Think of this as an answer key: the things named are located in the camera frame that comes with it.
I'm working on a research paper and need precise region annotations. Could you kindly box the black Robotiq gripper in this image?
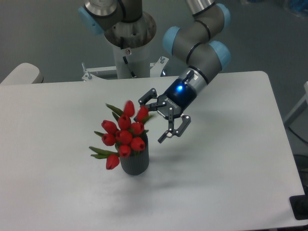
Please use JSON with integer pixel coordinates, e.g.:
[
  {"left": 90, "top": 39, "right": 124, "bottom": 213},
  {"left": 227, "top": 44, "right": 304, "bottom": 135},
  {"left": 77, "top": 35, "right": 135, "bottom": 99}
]
[{"left": 133, "top": 77, "right": 200, "bottom": 144}]

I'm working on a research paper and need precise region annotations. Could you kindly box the white metal base bracket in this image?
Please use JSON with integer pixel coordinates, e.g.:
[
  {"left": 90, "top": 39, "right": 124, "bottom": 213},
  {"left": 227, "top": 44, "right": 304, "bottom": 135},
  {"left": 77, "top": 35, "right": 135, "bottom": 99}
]
[{"left": 82, "top": 56, "right": 169, "bottom": 81}]

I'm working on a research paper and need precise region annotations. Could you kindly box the black cable on pedestal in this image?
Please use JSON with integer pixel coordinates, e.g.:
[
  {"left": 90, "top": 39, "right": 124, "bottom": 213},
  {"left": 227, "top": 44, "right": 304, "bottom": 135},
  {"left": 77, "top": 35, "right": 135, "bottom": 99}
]
[{"left": 119, "top": 36, "right": 137, "bottom": 78}]

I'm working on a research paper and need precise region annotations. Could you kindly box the red tulip bouquet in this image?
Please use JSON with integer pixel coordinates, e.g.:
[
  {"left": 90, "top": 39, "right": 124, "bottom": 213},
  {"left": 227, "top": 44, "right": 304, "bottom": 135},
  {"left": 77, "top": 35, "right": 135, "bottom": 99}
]
[{"left": 89, "top": 100, "right": 152, "bottom": 170}]

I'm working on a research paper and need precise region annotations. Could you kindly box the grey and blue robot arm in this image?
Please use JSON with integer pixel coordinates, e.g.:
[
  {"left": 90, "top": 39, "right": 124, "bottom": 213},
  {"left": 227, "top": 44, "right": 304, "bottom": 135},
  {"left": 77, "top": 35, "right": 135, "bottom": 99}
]
[{"left": 78, "top": 0, "right": 231, "bottom": 142}]

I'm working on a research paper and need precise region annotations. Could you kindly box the white furniture frame right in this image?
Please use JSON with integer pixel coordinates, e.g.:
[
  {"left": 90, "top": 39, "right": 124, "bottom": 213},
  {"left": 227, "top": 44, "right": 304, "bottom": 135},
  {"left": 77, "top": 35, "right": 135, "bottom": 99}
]
[{"left": 283, "top": 82, "right": 308, "bottom": 128}]

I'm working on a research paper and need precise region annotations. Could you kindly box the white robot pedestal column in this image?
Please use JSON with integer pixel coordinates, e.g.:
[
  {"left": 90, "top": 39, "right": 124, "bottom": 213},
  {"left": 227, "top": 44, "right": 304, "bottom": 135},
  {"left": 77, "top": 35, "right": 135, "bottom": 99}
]
[{"left": 112, "top": 45, "right": 150, "bottom": 79}]

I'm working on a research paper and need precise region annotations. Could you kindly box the black device at table edge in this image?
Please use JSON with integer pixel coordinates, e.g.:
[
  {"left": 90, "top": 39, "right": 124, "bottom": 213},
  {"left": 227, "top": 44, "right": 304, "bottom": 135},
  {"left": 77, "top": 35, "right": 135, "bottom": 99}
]
[{"left": 289, "top": 195, "right": 308, "bottom": 220}]

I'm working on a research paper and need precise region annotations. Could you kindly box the dark grey ribbed vase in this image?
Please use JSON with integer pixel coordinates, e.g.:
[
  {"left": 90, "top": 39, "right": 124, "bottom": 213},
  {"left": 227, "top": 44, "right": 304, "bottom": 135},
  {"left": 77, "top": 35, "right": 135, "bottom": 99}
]
[{"left": 120, "top": 135, "right": 149, "bottom": 176}]

